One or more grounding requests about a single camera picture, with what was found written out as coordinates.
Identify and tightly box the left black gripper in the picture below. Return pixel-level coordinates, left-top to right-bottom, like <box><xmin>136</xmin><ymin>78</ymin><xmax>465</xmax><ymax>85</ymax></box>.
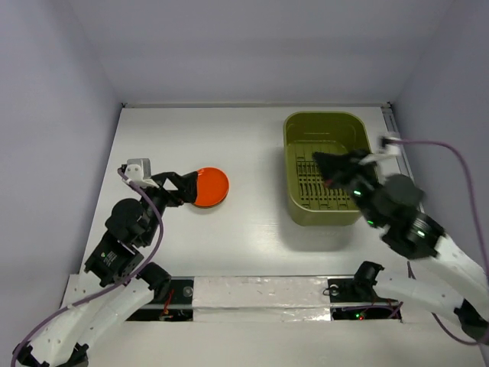
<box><xmin>138</xmin><ymin>170</ymin><xmax>199</xmax><ymax>245</ymax></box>

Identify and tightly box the right aluminium rail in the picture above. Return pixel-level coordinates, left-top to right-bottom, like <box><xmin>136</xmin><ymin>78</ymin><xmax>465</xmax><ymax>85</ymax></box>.
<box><xmin>381</xmin><ymin>106</ymin><xmax>424</xmax><ymax>217</ymax></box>

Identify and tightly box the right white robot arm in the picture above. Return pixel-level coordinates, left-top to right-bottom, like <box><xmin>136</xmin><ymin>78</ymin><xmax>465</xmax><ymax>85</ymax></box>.
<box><xmin>312</xmin><ymin>150</ymin><xmax>488</xmax><ymax>345</ymax></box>

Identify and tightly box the foil covered base strip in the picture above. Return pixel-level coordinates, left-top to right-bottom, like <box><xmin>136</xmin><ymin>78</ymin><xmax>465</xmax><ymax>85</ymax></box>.
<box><xmin>192</xmin><ymin>276</ymin><xmax>332</xmax><ymax>323</ymax></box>

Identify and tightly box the olive green dish rack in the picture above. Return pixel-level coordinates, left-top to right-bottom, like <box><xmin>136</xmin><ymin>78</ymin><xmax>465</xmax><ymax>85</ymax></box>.
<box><xmin>283</xmin><ymin>112</ymin><xmax>371</xmax><ymax>226</ymax></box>

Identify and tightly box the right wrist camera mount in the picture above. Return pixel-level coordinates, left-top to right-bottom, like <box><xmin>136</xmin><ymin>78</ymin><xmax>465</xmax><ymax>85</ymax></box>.
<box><xmin>359</xmin><ymin>135</ymin><xmax>401</xmax><ymax>165</ymax></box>

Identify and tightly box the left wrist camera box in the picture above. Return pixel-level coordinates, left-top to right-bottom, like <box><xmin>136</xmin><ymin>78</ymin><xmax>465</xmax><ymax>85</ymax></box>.
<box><xmin>122</xmin><ymin>158</ymin><xmax>158</xmax><ymax>188</ymax></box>

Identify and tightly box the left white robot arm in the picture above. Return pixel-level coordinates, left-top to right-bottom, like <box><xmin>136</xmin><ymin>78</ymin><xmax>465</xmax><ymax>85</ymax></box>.
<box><xmin>11</xmin><ymin>164</ymin><xmax>199</xmax><ymax>366</ymax></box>

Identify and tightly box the orange plate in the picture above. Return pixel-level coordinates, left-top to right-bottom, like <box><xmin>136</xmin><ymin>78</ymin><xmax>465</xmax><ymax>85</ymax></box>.
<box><xmin>193</xmin><ymin>167</ymin><xmax>230</xmax><ymax>209</ymax></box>

